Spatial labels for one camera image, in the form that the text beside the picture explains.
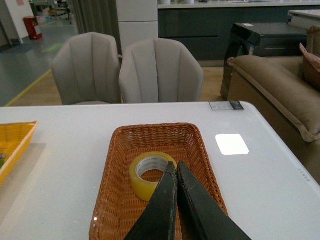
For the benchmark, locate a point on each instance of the tan sofa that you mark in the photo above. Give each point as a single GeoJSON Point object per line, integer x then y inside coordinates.
{"type": "Point", "coordinates": [276, 87]}

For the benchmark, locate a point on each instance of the dark counter cabinet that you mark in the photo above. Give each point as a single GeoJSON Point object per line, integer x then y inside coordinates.
{"type": "Point", "coordinates": [204, 26]}

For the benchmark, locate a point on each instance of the clear yellowish tape roll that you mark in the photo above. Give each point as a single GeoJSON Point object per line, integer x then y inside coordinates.
{"type": "Point", "coordinates": [142, 172]}

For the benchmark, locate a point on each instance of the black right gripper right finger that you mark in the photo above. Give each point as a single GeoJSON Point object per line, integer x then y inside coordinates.
{"type": "Point", "coordinates": [200, 216]}

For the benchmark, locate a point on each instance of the black appliance cabinet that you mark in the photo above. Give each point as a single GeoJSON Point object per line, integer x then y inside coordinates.
{"type": "Point", "coordinates": [276, 39]}

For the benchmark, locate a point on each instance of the pink cushion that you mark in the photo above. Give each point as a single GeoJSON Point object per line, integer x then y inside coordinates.
{"type": "Point", "coordinates": [311, 57]}

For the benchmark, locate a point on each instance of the yellow woven basket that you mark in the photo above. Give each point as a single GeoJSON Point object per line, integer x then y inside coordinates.
{"type": "Point", "coordinates": [14, 140]}

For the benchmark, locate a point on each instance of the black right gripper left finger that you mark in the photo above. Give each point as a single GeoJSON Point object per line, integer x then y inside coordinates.
{"type": "Point", "coordinates": [158, 221]}

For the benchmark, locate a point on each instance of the grey upholstered chair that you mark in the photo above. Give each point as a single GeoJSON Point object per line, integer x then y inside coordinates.
{"type": "Point", "coordinates": [86, 70]}
{"type": "Point", "coordinates": [160, 70]}

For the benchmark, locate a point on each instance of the brown wicker basket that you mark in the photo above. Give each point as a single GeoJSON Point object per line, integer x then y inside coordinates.
{"type": "Point", "coordinates": [117, 207]}

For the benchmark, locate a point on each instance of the right grey upholstered chair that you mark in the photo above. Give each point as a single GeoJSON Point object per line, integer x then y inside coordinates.
{"type": "Point", "coordinates": [160, 70]}

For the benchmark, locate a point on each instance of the table label sticker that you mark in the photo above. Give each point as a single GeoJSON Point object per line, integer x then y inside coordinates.
{"type": "Point", "coordinates": [226, 106]}

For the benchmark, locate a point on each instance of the left grey upholstered chair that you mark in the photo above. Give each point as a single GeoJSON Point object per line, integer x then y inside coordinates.
{"type": "Point", "coordinates": [86, 70]}

